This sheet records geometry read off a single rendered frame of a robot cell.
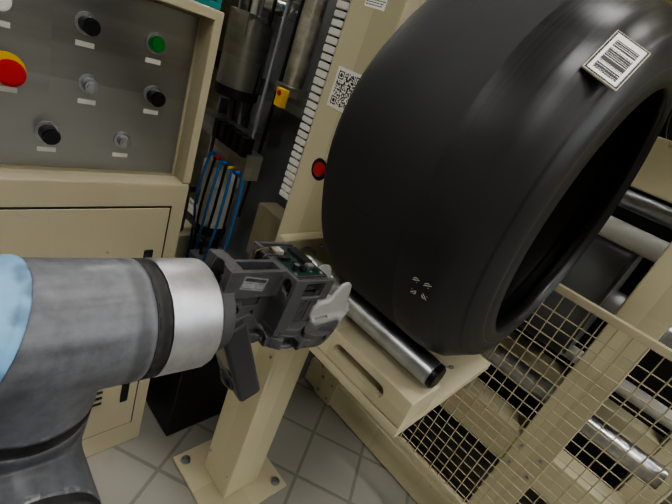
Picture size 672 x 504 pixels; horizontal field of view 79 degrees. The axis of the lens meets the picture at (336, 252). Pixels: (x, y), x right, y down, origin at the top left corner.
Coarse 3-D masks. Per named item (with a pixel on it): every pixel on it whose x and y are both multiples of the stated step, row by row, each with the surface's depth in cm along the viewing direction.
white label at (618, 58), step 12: (612, 36) 40; (624, 36) 40; (600, 48) 40; (612, 48) 40; (624, 48) 40; (636, 48) 40; (588, 60) 40; (600, 60) 40; (612, 60) 40; (624, 60) 40; (636, 60) 40; (588, 72) 40; (600, 72) 39; (612, 72) 39; (624, 72) 39; (612, 84) 39
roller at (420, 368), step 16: (336, 288) 74; (352, 304) 72; (368, 304) 72; (368, 320) 70; (384, 320) 69; (384, 336) 67; (400, 336) 67; (400, 352) 66; (416, 352) 65; (416, 368) 64; (432, 368) 63; (432, 384) 63
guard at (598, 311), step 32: (544, 320) 97; (608, 320) 87; (640, 384) 85; (512, 416) 104; (640, 416) 86; (416, 448) 125; (640, 448) 86; (448, 480) 118; (576, 480) 95; (640, 480) 87
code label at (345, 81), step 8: (344, 72) 78; (352, 72) 77; (336, 80) 79; (344, 80) 78; (352, 80) 77; (336, 88) 80; (344, 88) 78; (352, 88) 77; (336, 96) 80; (344, 96) 78; (328, 104) 81; (336, 104) 80; (344, 104) 79
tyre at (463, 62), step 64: (448, 0) 50; (512, 0) 46; (576, 0) 44; (640, 0) 44; (384, 64) 50; (448, 64) 46; (512, 64) 42; (576, 64) 40; (384, 128) 49; (448, 128) 44; (512, 128) 41; (576, 128) 40; (640, 128) 65; (384, 192) 49; (448, 192) 44; (512, 192) 42; (576, 192) 85; (384, 256) 52; (448, 256) 46; (512, 256) 46; (576, 256) 78; (448, 320) 52; (512, 320) 72
